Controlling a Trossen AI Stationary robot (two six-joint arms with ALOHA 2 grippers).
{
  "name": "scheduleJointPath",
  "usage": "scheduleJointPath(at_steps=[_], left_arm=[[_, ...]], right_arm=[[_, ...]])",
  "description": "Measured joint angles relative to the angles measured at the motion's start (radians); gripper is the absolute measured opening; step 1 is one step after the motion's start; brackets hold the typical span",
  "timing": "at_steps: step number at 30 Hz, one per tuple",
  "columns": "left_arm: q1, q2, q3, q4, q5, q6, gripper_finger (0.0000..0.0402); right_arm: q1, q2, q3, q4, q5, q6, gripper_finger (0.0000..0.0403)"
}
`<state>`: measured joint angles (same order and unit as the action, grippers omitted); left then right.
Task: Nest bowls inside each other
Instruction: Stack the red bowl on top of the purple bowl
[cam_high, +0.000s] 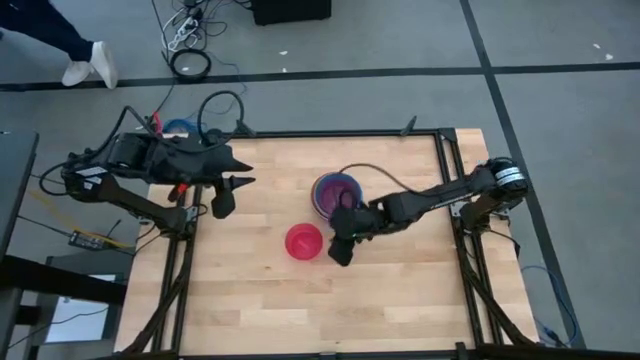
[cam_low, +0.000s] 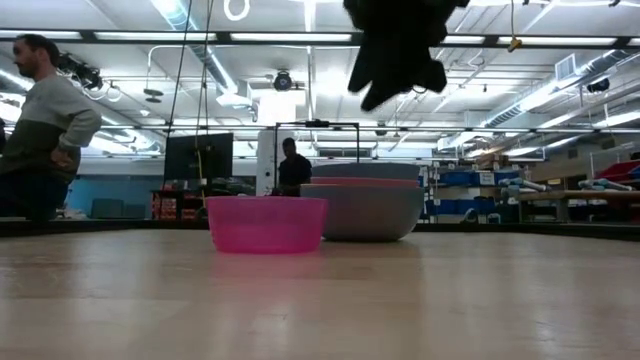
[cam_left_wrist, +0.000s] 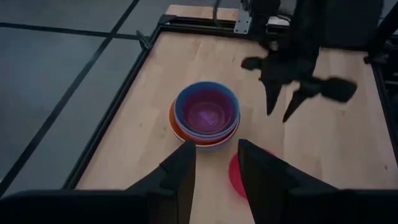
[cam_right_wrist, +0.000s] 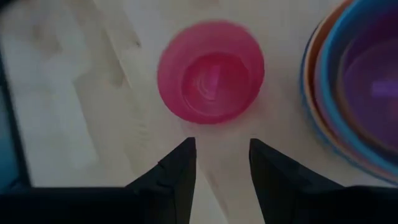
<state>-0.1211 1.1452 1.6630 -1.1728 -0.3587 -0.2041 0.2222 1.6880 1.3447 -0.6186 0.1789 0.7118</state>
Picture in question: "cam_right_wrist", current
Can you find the small red plastic bowl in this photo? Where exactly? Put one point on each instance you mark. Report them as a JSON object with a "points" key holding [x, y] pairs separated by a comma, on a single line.
{"points": [[211, 74]]}

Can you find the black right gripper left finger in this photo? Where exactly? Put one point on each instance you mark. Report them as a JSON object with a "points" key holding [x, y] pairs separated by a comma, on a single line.
{"points": [[174, 183]]}

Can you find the medium blue plastic bowl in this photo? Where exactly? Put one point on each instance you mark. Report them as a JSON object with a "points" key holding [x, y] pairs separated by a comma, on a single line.
{"points": [[329, 68]]}

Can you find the large light blue plastic bowl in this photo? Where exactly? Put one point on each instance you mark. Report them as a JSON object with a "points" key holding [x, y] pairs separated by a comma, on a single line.
{"points": [[302, 82]]}

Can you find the black metal table frame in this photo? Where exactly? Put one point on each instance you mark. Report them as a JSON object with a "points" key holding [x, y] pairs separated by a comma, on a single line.
{"points": [[14, 130]]}

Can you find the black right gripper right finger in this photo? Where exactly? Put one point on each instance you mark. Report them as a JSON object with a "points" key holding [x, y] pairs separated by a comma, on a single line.
{"points": [[280, 186]]}

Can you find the small purple plastic bowl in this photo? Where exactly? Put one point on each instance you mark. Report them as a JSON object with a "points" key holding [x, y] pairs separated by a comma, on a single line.
{"points": [[373, 93]]}

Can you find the orange plastic bowl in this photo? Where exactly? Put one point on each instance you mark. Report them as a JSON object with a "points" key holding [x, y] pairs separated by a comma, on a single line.
{"points": [[311, 71]]}

